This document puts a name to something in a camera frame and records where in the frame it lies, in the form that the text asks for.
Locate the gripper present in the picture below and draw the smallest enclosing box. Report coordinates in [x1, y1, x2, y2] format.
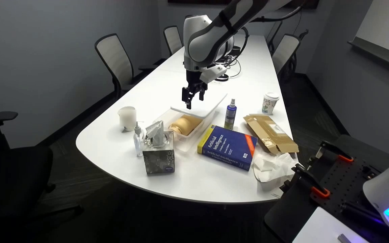
[181, 69, 209, 110]

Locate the tan bowl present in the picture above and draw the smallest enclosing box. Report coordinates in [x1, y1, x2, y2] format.
[169, 114, 204, 136]

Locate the white plastic lid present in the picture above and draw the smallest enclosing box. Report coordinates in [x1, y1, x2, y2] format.
[170, 92, 228, 119]

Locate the blue spray bottle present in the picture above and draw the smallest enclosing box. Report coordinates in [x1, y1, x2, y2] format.
[224, 99, 237, 131]

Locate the clear plastic container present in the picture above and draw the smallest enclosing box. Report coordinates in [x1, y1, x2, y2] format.
[153, 107, 216, 153]

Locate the mesh back office chair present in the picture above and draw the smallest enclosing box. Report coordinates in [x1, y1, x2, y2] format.
[94, 33, 158, 99]
[163, 25, 184, 56]

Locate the blue hardcover book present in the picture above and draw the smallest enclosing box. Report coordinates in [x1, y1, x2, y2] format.
[197, 125, 259, 171]

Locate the grey patterned tissue box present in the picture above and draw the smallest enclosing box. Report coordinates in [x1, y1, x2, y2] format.
[142, 120, 176, 176]

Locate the white plastic cup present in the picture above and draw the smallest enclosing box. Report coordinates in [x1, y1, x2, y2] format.
[118, 106, 138, 132]

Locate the clear pump bottle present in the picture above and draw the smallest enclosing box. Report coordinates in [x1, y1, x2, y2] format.
[133, 121, 145, 158]

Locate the paper coffee cup with lid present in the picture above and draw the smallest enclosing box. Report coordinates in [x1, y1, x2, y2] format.
[262, 92, 280, 115]

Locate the flattened cardboard box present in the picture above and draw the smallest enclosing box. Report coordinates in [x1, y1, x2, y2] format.
[243, 114, 300, 155]

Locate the row of office chairs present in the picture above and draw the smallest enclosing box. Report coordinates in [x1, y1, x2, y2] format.
[265, 20, 309, 82]

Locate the crumpled white tissue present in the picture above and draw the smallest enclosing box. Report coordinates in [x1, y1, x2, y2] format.
[252, 152, 300, 183]

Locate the black and orange clamp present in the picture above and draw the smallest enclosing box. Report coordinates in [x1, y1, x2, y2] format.
[280, 163, 331, 199]
[307, 140, 355, 170]

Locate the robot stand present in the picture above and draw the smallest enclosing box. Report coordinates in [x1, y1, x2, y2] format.
[264, 134, 389, 243]

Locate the white sheet of paper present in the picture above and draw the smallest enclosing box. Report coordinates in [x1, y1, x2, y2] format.
[292, 206, 371, 243]

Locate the whiteboard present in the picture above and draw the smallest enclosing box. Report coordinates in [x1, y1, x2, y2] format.
[347, 0, 389, 73]

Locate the black office chair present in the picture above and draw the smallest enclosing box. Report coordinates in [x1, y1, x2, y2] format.
[0, 111, 84, 243]

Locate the black cable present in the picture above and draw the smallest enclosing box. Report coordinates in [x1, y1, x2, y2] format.
[215, 45, 243, 82]

